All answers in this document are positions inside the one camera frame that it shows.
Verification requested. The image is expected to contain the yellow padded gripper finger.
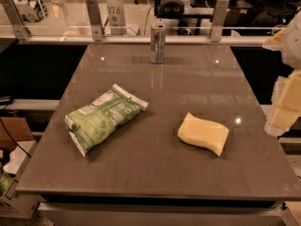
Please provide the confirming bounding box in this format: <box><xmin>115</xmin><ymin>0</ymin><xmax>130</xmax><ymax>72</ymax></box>
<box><xmin>264</xmin><ymin>70</ymin><xmax>301</xmax><ymax>137</ymax></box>

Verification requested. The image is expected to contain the green jalapeno chip bag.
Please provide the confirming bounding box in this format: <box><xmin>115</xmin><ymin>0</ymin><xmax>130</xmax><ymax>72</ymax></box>
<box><xmin>64</xmin><ymin>84</ymin><xmax>149</xmax><ymax>156</ymax></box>

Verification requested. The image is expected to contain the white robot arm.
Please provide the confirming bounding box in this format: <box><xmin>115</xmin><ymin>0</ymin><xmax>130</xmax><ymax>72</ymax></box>
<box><xmin>262</xmin><ymin>12</ymin><xmax>301</xmax><ymax>137</ymax></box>

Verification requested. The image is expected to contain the silver redbull can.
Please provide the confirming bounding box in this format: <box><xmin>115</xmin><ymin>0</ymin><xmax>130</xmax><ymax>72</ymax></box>
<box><xmin>150</xmin><ymin>23</ymin><xmax>166</xmax><ymax>64</ymax></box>

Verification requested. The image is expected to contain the yellow sponge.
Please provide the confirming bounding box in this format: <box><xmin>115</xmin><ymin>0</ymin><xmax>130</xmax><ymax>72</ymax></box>
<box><xmin>178</xmin><ymin>113</ymin><xmax>230</xmax><ymax>156</ymax></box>

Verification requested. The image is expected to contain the seated person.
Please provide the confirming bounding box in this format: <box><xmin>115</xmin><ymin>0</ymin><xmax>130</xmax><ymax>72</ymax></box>
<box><xmin>246</xmin><ymin>0</ymin><xmax>299</xmax><ymax>27</ymax></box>

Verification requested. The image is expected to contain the black vr headset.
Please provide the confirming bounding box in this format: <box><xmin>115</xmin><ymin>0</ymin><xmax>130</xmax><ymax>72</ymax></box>
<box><xmin>154</xmin><ymin>0</ymin><xmax>184</xmax><ymax>19</ymax></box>

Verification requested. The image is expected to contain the cardboard box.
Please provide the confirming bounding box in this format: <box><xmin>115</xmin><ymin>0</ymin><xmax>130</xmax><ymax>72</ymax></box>
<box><xmin>0</xmin><ymin>117</ymin><xmax>39</xmax><ymax>218</ymax></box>

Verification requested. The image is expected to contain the right metal glass bracket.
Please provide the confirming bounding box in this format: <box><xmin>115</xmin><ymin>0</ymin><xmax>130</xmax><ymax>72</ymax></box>
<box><xmin>211</xmin><ymin>0</ymin><xmax>230</xmax><ymax>42</ymax></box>

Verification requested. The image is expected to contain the metal glass bracket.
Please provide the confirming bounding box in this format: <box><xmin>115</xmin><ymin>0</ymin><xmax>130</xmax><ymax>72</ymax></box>
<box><xmin>211</xmin><ymin>0</ymin><xmax>230</xmax><ymax>42</ymax></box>
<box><xmin>86</xmin><ymin>0</ymin><xmax>103</xmax><ymax>41</ymax></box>
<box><xmin>0</xmin><ymin>0</ymin><xmax>31</xmax><ymax>40</ymax></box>

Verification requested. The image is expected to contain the white numbered post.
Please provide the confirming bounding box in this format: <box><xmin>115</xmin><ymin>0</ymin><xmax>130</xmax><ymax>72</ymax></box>
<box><xmin>105</xmin><ymin>0</ymin><xmax>127</xmax><ymax>35</ymax></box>

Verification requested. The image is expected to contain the middle metal glass bracket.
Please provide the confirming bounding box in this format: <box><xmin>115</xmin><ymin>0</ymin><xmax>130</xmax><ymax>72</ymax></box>
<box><xmin>86</xmin><ymin>0</ymin><xmax>103</xmax><ymax>41</ymax></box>

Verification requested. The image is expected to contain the black cable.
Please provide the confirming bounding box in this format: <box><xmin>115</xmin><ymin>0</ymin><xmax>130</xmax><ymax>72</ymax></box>
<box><xmin>0</xmin><ymin>116</ymin><xmax>32</xmax><ymax>159</ymax></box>

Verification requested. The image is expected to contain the left metal glass bracket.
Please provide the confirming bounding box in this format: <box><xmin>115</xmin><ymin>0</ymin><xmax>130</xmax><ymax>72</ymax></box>
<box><xmin>0</xmin><ymin>0</ymin><xmax>31</xmax><ymax>40</ymax></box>

